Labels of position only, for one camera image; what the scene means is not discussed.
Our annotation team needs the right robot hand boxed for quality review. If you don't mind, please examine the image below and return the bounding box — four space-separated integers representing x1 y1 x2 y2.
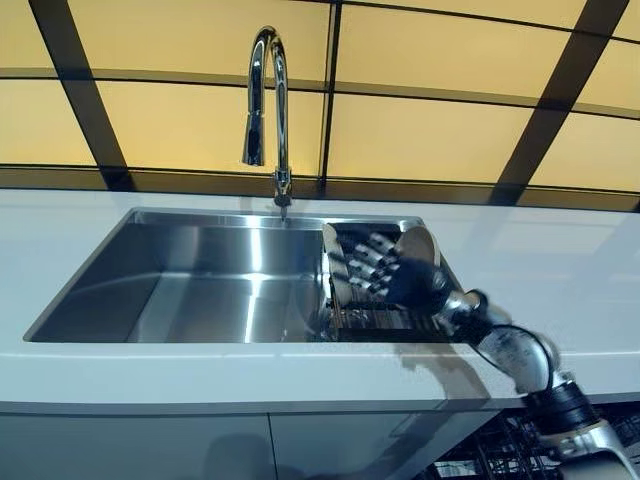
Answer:
341 237 455 316

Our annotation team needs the white ceramic plate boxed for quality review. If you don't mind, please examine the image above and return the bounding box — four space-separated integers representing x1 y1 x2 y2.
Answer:
394 225 445 267
321 222 352 307

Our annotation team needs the black sink dish rack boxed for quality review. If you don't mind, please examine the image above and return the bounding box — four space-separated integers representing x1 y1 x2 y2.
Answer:
318 222 447 342

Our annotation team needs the narrow white cabinet door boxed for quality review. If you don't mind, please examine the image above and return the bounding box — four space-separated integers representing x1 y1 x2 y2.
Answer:
267 403 497 480

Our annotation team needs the stainless steel sink basin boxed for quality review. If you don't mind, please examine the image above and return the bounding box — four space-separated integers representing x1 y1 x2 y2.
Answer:
22 207 482 346

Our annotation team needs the chrome gooseneck kitchen faucet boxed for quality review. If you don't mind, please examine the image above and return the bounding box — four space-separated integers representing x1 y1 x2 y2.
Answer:
241 24 295 222

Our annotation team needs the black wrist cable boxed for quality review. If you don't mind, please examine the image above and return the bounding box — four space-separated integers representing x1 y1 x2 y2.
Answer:
468 319 557 399

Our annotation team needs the black wire dishwasher rack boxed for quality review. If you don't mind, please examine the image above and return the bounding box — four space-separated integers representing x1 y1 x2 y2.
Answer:
428 407 640 480

